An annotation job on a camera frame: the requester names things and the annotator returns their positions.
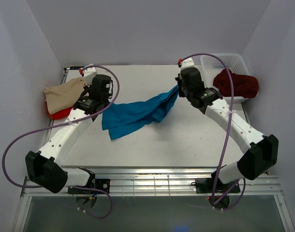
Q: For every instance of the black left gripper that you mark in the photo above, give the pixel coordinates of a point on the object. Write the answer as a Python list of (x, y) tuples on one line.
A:
[(88, 88)]

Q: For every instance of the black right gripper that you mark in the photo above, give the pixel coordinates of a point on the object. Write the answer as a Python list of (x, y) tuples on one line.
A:
[(179, 82)]

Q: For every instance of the blue t shirt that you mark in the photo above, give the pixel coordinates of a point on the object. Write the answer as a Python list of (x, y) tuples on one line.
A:
[(125, 118)]

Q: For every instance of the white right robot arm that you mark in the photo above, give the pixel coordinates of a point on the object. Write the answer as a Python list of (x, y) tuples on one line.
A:
[(259, 151)]

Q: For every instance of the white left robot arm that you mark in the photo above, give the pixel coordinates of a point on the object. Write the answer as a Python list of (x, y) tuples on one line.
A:
[(44, 167)]

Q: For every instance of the beige folded t shirt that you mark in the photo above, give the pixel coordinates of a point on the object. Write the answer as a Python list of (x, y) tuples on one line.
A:
[(63, 96)]

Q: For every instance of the orange folded t shirt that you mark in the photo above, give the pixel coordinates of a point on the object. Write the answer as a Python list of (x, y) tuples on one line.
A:
[(60, 114)]

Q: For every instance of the dark red t shirt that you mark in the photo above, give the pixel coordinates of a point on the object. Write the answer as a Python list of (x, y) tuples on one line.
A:
[(244, 85)]

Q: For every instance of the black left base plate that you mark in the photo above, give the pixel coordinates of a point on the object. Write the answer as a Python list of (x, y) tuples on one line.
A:
[(102, 184)]

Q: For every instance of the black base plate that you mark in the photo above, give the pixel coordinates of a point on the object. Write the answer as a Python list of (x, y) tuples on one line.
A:
[(102, 184), (205, 185)]

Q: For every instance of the aluminium rail frame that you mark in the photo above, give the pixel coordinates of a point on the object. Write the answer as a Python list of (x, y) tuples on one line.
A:
[(156, 200)]

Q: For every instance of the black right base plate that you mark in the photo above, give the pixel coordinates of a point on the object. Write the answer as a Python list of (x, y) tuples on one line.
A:
[(205, 185)]

